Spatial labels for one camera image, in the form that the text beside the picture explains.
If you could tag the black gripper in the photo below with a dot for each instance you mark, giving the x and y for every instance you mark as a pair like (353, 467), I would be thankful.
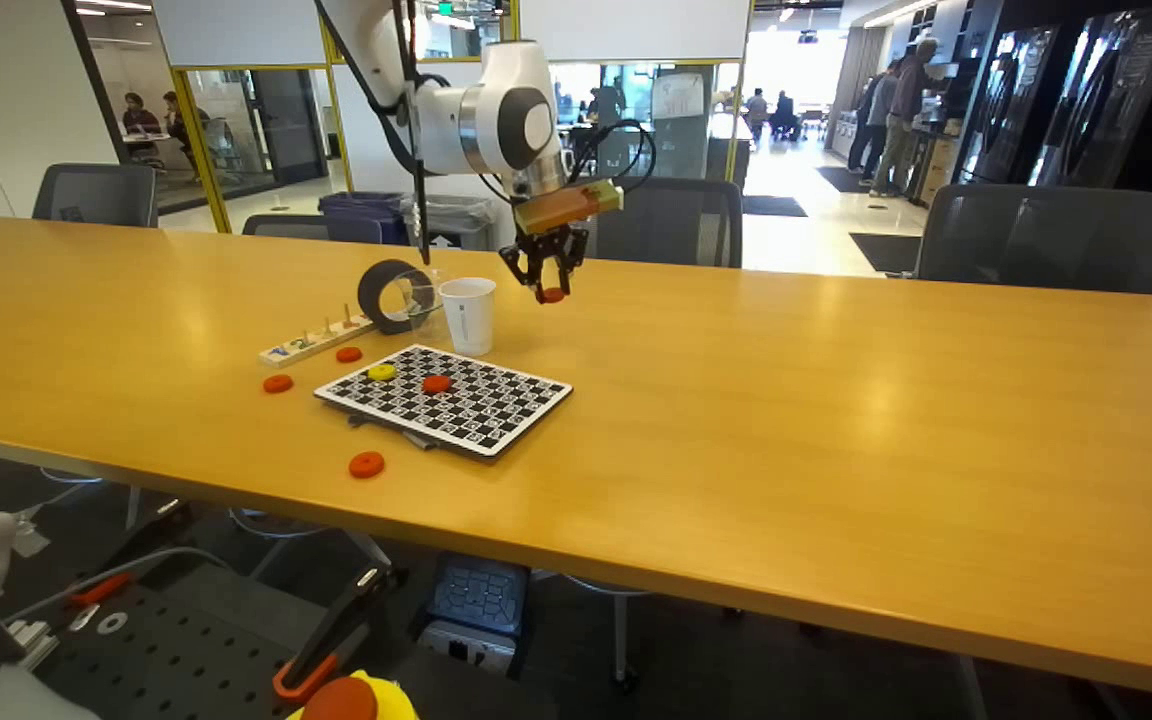
(544, 251)

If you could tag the orange disc with hole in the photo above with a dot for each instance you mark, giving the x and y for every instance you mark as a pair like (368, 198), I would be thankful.
(548, 295)
(367, 467)
(436, 387)
(349, 355)
(279, 383)

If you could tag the yellow disc with hole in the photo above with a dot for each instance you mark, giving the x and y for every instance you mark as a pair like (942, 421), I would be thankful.
(381, 374)

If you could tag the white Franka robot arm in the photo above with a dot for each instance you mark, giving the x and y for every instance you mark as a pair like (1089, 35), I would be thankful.
(468, 125)

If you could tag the grey bin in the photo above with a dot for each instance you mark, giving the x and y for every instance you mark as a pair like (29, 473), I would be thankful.
(462, 227)

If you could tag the grey mesh office chair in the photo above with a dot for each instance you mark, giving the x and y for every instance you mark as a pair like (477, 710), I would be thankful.
(1049, 237)
(99, 194)
(669, 220)

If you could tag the black white marker board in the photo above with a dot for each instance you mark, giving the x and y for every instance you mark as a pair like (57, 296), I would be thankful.
(482, 400)

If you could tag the black tape roll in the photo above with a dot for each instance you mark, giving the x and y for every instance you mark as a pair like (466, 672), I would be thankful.
(375, 296)

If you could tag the small dark floor mat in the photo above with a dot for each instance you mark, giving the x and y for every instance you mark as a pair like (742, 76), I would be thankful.
(775, 207)

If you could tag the wooden number puzzle board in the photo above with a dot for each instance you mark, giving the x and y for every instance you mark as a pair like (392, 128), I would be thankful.
(316, 340)

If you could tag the distant walking person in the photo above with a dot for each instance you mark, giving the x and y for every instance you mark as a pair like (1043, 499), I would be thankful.
(784, 118)
(759, 113)

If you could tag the low dark chair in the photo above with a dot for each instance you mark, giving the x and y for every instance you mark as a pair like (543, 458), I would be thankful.
(285, 227)

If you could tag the large dark floor mat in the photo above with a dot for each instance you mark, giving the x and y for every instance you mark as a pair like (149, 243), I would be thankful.
(884, 251)

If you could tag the grey blue floor box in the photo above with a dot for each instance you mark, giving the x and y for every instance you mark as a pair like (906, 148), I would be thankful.
(477, 604)

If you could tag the standing person dark clothes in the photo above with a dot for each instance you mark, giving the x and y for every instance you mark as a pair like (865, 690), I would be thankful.
(919, 113)
(877, 120)

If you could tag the black orange clamp tool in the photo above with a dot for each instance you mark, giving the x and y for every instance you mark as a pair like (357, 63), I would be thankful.
(349, 615)

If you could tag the yellow red emergency stop button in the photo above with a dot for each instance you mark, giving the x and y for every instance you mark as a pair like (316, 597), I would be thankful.
(391, 698)

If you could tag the black glass door refrigerators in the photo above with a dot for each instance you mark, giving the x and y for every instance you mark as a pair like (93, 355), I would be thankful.
(1082, 93)

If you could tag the tan wrist camera box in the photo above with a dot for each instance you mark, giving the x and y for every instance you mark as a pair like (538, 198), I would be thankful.
(575, 209)

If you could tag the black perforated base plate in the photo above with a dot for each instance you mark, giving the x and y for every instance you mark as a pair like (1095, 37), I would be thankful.
(190, 652)

